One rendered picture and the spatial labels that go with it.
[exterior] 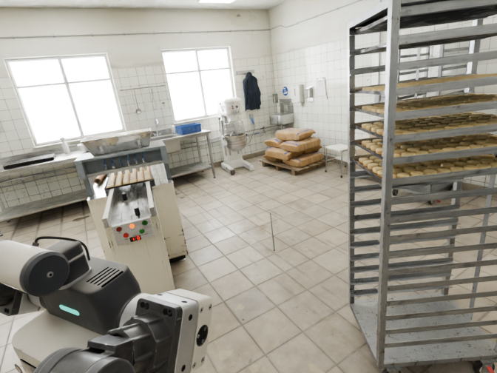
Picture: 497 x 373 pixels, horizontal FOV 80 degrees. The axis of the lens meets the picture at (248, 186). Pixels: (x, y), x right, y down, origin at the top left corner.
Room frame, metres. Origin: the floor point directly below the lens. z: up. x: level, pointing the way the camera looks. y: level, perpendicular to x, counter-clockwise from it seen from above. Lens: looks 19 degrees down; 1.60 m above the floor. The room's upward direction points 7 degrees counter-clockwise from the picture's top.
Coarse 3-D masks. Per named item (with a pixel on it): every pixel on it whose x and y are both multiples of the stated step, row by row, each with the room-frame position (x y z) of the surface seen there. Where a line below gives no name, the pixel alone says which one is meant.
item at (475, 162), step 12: (372, 156) 1.53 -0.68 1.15; (468, 156) 1.34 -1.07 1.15; (480, 156) 1.30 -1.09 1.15; (492, 156) 1.28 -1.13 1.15; (372, 168) 1.37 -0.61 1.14; (396, 168) 1.33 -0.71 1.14; (408, 168) 1.26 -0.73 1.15; (420, 168) 1.24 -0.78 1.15; (432, 168) 1.24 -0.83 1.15; (444, 168) 1.20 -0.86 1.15; (456, 168) 1.19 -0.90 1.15; (468, 168) 1.17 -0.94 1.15; (480, 168) 1.17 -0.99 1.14
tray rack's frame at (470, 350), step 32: (384, 0) 1.18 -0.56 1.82; (416, 0) 1.11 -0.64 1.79; (448, 256) 1.54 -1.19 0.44; (480, 256) 1.33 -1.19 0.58; (448, 288) 1.54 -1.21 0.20; (416, 320) 1.37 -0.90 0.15; (448, 320) 1.34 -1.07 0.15; (416, 352) 1.16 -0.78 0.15; (448, 352) 1.14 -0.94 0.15; (480, 352) 1.12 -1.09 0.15
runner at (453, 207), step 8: (424, 208) 1.55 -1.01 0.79; (432, 208) 1.55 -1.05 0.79; (440, 208) 1.54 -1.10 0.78; (448, 208) 1.54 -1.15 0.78; (456, 208) 1.54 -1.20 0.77; (352, 216) 1.56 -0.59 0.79; (360, 216) 1.56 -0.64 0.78; (368, 216) 1.56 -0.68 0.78; (376, 216) 1.56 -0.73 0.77; (392, 216) 1.54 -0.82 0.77
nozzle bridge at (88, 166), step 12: (156, 144) 2.66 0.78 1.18; (84, 156) 2.50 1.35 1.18; (96, 156) 2.43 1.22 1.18; (108, 156) 2.42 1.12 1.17; (132, 156) 2.56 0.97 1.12; (144, 156) 2.59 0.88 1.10; (156, 156) 2.62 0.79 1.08; (84, 168) 2.40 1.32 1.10; (96, 168) 2.46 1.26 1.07; (108, 168) 2.49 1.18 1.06; (120, 168) 2.47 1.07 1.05; (132, 168) 2.50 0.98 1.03; (168, 168) 2.66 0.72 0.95; (84, 180) 2.44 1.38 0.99
